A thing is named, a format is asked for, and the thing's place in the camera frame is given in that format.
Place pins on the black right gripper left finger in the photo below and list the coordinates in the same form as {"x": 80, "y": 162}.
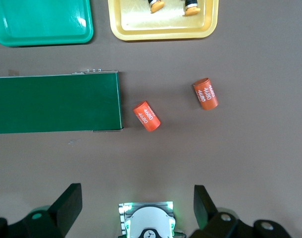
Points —
{"x": 71, "y": 203}

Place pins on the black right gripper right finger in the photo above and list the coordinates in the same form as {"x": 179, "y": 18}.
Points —
{"x": 203, "y": 205}

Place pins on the yellow push button switch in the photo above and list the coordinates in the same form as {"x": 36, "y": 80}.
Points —
{"x": 156, "y": 5}
{"x": 191, "y": 8}

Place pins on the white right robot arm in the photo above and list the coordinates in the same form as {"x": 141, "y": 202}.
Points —
{"x": 148, "y": 223}

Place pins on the green conveyor belt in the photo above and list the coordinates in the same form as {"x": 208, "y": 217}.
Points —
{"x": 54, "y": 104}

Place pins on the yellow plastic tray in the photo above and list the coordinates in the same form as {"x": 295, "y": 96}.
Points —
{"x": 166, "y": 27}

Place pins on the green plastic tray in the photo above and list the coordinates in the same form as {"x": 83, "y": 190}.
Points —
{"x": 42, "y": 22}

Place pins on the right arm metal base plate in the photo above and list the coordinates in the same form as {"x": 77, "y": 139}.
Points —
{"x": 122, "y": 210}

